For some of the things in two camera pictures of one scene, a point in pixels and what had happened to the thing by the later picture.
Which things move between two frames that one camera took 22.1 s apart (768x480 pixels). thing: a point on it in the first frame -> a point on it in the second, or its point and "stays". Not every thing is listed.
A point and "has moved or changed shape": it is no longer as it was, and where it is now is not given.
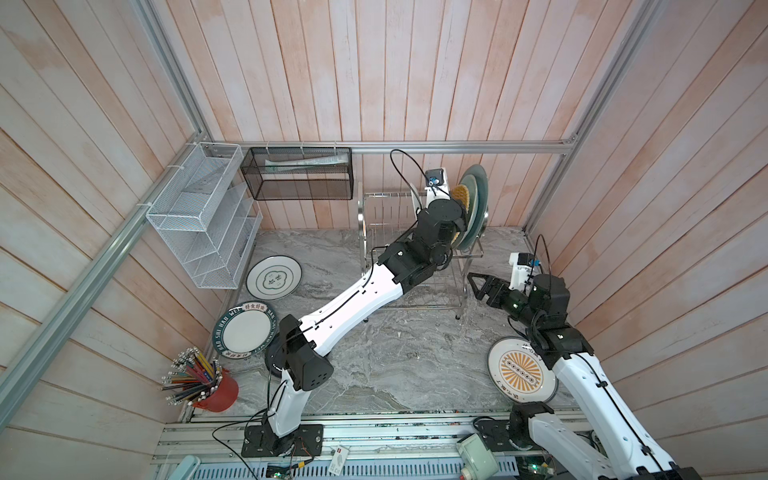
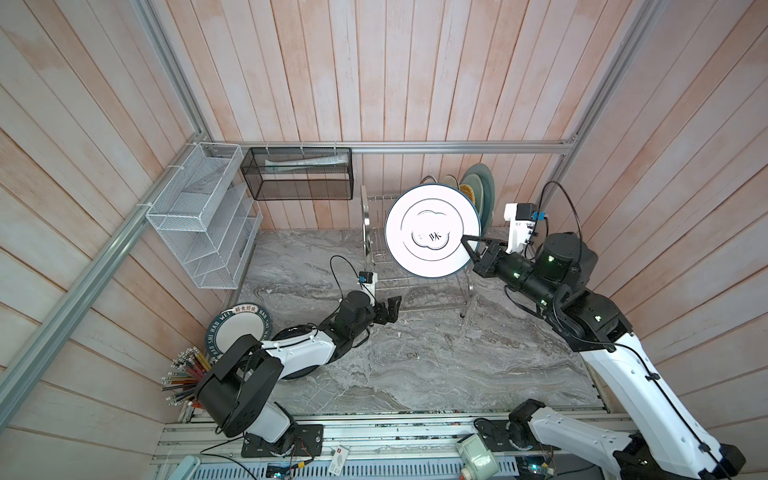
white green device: (477, 461) stays
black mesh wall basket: (299, 173) stays
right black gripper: (499, 286) -> (485, 264)
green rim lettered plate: (244, 330) has moved or changed shape
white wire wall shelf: (207, 214) stays
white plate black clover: (273, 277) has moved or changed shape
